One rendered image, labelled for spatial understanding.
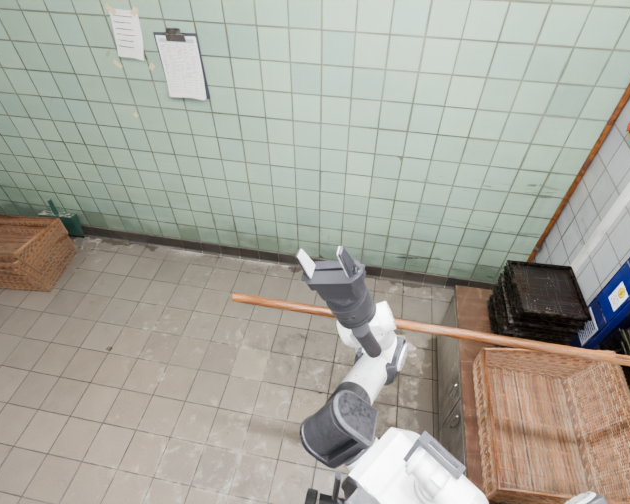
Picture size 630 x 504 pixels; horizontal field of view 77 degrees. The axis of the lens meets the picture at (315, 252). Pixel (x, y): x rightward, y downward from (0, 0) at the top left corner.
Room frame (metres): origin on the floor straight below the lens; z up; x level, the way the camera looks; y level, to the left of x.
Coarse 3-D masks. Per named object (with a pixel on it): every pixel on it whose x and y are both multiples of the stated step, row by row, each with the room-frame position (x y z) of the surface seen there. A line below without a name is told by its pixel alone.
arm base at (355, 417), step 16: (336, 400) 0.35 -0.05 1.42; (352, 400) 0.36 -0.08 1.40; (336, 416) 0.32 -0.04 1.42; (352, 416) 0.32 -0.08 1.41; (368, 416) 0.33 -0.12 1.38; (352, 432) 0.29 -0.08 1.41; (368, 432) 0.30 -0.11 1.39; (304, 448) 0.29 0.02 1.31; (352, 448) 0.27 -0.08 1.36; (336, 464) 0.26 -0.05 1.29
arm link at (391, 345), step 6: (390, 336) 0.53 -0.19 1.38; (396, 336) 0.57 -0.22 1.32; (384, 342) 0.51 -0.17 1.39; (390, 342) 0.53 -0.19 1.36; (396, 342) 0.55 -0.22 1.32; (402, 342) 0.55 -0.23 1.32; (384, 348) 0.52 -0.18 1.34; (390, 348) 0.54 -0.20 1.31; (396, 348) 0.54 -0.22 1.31; (384, 354) 0.53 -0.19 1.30; (390, 354) 0.53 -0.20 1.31; (396, 354) 0.52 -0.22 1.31; (390, 360) 0.51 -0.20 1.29; (396, 360) 0.51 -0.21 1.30
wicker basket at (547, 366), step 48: (480, 384) 0.77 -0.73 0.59; (528, 384) 0.77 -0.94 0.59; (576, 384) 0.75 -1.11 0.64; (624, 384) 0.65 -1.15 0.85; (480, 432) 0.56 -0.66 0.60; (528, 432) 0.57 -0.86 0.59; (576, 432) 0.57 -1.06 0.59; (624, 432) 0.50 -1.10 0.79; (528, 480) 0.40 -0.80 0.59; (576, 480) 0.40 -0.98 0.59; (624, 480) 0.36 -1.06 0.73
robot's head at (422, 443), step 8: (424, 432) 0.26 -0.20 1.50; (416, 440) 0.24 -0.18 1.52; (424, 440) 0.24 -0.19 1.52; (432, 440) 0.24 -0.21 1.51; (416, 448) 0.23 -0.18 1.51; (424, 448) 0.23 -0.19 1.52; (432, 448) 0.23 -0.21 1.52; (440, 448) 0.23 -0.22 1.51; (408, 456) 0.22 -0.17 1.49; (416, 456) 0.22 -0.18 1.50; (432, 456) 0.21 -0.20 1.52; (440, 456) 0.21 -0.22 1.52; (448, 456) 0.22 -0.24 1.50; (408, 464) 0.21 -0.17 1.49; (440, 464) 0.20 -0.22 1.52; (448, 464) 0.20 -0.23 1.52; (456, 464) 0.21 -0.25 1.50; (456, 472) 0.19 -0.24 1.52
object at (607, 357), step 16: (256, 304) 0.77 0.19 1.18; (272, 304) 0.77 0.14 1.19; (288, 304) 0.76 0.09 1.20; (304, 304) 0.76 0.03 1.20; (400, 320) 0.70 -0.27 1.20; (448, 336) 0.65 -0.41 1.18; (464, 336) 0.65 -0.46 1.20; (480, 336) 0.64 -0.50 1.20; (496, 336) 0.64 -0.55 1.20; (560, 352) 0.59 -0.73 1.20; (576, 352) 0.59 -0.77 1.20; (592, 352) 0.59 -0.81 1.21; (608, 352) 0.59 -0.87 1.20
